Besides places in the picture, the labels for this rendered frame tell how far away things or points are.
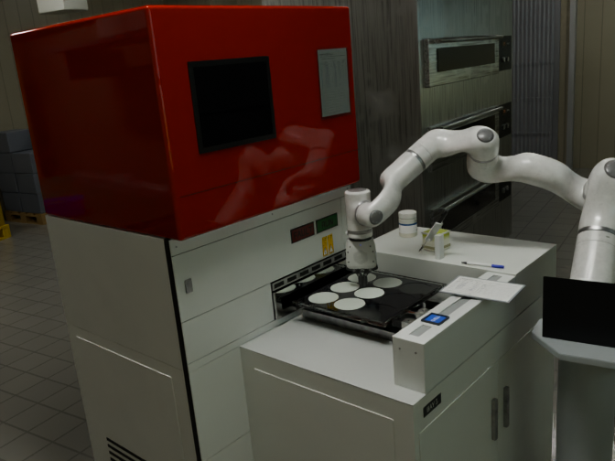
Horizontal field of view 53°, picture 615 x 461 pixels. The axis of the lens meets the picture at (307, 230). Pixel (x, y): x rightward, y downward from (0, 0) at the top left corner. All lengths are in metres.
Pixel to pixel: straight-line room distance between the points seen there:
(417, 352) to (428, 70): 2.32
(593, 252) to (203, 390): 1.20
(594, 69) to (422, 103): 5.24
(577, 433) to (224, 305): 1.11
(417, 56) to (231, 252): 2.06
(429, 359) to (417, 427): 0.17
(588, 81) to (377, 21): 5.31
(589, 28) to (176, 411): 7.52
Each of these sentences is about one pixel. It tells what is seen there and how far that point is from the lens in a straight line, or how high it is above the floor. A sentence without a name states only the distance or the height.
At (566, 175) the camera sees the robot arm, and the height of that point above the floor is 1.24.
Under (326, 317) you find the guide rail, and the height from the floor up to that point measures 0.84.
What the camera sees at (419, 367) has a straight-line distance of 1.63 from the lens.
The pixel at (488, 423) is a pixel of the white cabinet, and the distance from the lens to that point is 2.06.
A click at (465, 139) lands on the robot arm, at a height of 1.37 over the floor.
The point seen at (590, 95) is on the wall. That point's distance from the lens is 8.73.
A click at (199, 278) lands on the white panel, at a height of 1.08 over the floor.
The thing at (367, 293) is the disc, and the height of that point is 0.90.
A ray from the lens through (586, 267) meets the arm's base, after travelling 1.95.
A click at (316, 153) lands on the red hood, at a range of 2.05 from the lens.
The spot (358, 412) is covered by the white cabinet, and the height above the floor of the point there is 0.75.
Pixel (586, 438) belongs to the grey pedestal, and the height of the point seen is 0.52.
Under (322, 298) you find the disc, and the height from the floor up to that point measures 0.90.
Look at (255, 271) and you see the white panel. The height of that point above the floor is 1.03.
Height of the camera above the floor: 1.66
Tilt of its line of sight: 15 degrees down
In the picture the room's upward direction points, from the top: 5 degrees counter-clockwise
